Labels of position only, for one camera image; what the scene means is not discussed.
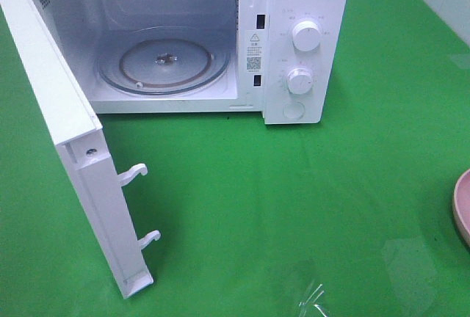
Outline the round door release button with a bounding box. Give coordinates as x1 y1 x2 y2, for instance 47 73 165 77
283 101 305 120

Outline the white microwave knob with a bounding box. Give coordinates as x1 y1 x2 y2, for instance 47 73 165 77
286 68 314 95
292 19 322 52

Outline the white microwave door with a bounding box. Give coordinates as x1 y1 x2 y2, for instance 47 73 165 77
1 0 160 298

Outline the pink round plate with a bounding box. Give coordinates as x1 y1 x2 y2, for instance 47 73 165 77
452 169 470 246

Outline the white warning label sticker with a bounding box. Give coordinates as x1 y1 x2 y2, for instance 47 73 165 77
244 29 265 73

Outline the white microwave oven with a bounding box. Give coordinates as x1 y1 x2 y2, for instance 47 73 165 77
7 0 350 125

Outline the clear tape patch on table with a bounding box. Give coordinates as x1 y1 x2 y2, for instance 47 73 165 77
297 282 328 317

